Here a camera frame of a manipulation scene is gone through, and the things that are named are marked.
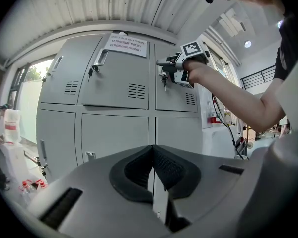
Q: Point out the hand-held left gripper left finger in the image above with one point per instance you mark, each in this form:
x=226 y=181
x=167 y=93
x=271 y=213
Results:
x=119 y=180

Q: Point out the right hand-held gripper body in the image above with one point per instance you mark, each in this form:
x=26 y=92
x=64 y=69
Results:
x=191 y=49

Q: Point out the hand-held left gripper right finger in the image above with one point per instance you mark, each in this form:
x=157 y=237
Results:
x=183 y=177

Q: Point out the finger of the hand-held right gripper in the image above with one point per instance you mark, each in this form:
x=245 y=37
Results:
x=164 y=62

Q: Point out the grey metal locker door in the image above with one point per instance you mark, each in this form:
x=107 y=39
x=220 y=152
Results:
x=175 y=103

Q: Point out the set of grey locker doors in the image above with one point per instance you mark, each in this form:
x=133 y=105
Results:
x=114 y=137

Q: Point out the person's right forearm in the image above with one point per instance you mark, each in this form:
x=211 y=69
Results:
x=238 y=100

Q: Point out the grey metal locker cabinet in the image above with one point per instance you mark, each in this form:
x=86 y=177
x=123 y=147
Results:
x=152 y=90

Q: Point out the small metal key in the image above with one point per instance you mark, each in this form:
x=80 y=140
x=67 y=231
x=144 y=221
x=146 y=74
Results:
x=44 y=79
x=90 y=73
x=164 y=81
x=43 y=170

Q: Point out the white paper notice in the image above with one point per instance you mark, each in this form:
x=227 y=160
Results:
x=126 y=44

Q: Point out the white low cabinet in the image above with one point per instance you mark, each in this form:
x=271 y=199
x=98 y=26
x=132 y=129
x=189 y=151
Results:
x=219 y=142

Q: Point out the round ceiling light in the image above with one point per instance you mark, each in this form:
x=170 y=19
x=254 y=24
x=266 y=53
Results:
x=247 y=44

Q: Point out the black metal railing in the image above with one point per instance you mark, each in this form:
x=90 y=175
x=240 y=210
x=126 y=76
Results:
x=259 y=77

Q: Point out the pack of red-capped water bottles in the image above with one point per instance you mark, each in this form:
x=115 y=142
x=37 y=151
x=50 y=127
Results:
x=31 y=188

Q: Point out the person's black t-shirt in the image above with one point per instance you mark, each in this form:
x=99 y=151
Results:
x=289 y=46

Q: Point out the white box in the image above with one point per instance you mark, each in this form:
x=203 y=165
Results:
x=15 y=160

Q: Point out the glass doorway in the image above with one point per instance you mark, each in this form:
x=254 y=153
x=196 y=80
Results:
x=29 y=103

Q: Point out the white sack with red stripe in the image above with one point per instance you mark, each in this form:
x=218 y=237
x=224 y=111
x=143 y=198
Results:
x=12 y=125

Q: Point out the red wall box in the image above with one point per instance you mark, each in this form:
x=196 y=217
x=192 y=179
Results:
x=212 y=119

